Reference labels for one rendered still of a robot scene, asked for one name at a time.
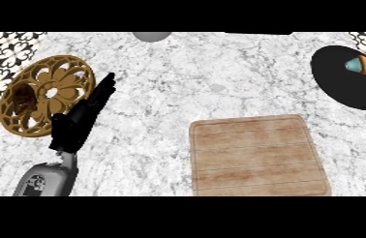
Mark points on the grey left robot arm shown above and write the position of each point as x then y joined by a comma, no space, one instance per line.
51,179

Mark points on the dark brown cupcake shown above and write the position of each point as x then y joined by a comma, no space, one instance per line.
24,98

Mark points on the teal and orange object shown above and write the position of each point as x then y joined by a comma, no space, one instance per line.
356,65

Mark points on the black and white patterned tile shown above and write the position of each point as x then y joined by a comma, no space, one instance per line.
358,38
17,53

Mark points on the grey rounded object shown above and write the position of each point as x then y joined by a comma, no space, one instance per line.
151,36

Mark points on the wooden cutting board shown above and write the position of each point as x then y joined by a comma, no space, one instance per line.
257,156

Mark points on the gold openwork round trivet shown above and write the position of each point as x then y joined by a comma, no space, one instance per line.
52,93

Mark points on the black round pan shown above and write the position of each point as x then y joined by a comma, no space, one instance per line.
341,77

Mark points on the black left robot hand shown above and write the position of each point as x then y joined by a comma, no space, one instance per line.
79,122

